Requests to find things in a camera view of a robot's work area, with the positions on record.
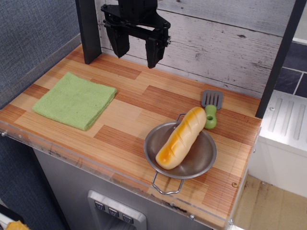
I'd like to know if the silver toy fridge cabinet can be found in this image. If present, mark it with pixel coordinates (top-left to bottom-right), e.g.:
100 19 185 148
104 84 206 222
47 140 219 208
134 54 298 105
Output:
35 149 230 230

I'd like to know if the silver metal pan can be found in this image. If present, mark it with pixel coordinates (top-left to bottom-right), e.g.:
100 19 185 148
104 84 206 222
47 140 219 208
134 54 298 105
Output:
143 107 217 195

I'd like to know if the white ridged appliance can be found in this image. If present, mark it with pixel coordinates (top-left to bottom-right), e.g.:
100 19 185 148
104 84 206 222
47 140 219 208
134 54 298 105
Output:
248 91 307 197

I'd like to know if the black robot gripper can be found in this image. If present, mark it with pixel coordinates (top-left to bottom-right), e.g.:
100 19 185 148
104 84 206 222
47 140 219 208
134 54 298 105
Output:
101 0 171 69

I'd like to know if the grey spatula green handle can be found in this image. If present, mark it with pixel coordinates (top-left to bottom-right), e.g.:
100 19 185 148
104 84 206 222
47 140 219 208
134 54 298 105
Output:
201 90 223 129

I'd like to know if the yellow object at corner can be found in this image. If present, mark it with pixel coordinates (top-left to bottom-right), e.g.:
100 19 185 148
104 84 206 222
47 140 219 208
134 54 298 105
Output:
6 221 30 230

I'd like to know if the dark right vertical post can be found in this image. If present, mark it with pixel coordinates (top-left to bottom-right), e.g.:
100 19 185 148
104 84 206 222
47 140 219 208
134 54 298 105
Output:
255 0 307 118

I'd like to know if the green rag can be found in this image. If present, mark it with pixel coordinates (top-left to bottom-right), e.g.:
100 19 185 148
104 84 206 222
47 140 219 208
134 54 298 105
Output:
32 72 117 131

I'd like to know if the dark vertical post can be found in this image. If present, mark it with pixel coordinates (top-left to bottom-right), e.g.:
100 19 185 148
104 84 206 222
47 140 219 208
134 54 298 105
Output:
255 0 307 118
75 0 102 64

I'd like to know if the ice dispenser button panel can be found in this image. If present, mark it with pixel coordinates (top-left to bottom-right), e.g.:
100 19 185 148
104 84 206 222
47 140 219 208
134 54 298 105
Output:
87 190 147 230

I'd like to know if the dark left vertical post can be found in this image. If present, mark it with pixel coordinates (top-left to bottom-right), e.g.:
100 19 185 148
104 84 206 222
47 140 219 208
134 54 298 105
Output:
75 0 102 64

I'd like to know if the toy bread loaf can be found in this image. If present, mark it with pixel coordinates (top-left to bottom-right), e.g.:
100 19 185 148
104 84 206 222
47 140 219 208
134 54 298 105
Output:
155 107 206 170

